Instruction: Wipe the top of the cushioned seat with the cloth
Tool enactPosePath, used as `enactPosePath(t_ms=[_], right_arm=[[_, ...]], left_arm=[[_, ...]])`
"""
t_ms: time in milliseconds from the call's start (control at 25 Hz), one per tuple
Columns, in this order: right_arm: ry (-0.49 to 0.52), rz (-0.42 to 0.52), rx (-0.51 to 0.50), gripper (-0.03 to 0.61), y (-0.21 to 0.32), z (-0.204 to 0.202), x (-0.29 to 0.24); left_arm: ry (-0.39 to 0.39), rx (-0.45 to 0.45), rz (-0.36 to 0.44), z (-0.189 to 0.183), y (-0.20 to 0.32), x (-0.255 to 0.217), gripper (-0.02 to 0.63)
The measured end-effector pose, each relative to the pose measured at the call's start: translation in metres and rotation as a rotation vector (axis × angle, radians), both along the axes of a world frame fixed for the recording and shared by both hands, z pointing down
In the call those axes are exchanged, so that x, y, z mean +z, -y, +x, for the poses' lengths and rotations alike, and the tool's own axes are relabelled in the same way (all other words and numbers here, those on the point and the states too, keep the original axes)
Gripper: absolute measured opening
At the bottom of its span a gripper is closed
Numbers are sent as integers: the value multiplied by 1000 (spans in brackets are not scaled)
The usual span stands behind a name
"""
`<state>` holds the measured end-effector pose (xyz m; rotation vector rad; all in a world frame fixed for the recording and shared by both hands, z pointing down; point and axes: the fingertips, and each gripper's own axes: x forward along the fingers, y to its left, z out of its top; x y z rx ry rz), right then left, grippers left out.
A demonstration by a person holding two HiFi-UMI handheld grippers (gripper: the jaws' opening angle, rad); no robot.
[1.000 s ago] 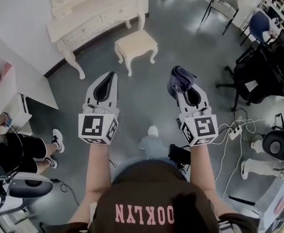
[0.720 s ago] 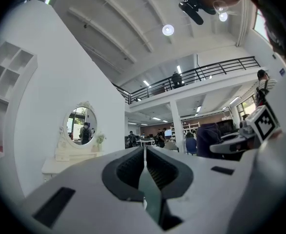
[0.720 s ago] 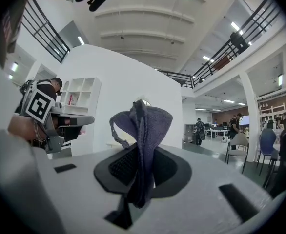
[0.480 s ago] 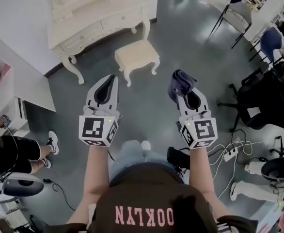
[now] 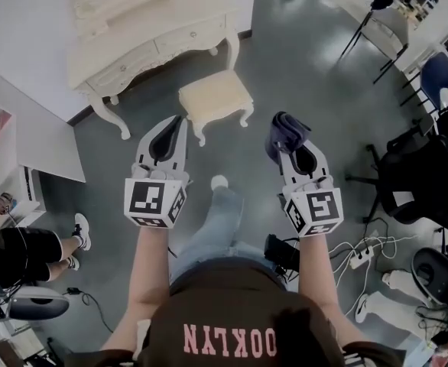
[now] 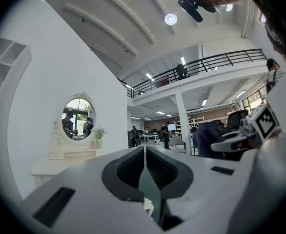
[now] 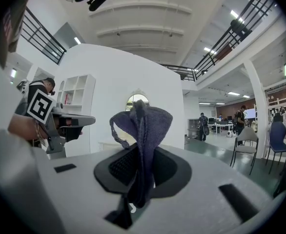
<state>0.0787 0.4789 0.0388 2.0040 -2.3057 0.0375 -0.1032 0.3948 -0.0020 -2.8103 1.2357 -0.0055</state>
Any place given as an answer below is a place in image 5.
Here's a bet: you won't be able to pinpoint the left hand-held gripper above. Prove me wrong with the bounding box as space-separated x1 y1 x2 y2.
123 114 191 230

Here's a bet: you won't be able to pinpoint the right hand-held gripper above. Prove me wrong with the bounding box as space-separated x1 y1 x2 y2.
275 138 343 239

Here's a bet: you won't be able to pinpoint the dark blue cloth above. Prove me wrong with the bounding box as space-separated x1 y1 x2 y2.
265 111 312 167

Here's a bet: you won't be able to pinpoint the cream upholstered stool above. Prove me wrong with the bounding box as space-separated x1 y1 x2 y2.
177 69 255 148

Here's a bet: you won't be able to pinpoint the person's right forearm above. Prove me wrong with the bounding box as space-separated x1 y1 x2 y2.
295 231 349 359

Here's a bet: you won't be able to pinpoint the person's left forearm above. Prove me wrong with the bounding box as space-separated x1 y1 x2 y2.
100 226 171 353

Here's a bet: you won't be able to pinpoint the white ornate dressing table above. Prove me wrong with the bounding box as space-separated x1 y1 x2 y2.
61 0 254 141

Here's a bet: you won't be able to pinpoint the person's left white shoe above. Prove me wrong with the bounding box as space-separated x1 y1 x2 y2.
210 174 230 191

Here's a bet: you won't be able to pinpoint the black waist pack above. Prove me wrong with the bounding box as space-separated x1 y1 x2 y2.
264 234 300 282

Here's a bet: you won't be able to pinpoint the person's blue jeans legs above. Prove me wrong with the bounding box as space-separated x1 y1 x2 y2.
168 187 283 284

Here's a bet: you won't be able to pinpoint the white power strip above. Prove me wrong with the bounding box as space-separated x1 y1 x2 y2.
349 245 375 270

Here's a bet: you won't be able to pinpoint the black office chair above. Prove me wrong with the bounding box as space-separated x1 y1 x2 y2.
345 103 448 261

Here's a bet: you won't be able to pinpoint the white cabinet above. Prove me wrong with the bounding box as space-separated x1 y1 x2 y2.
0 57 87 229

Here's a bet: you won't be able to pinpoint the blue chair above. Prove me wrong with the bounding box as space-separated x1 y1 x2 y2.
401 50 448 119

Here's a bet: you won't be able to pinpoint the grey chair with black legs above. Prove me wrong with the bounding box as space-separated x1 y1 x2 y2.
339 5 411 86

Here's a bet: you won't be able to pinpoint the person's black shirt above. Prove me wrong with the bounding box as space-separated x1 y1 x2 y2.
65 260 407 367

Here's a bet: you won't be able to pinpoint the grey plastic chair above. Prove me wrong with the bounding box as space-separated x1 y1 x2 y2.
411 246 448 309
0 265 71 323

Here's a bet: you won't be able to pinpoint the black adapter with cable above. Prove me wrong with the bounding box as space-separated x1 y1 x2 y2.
66 286 115 334

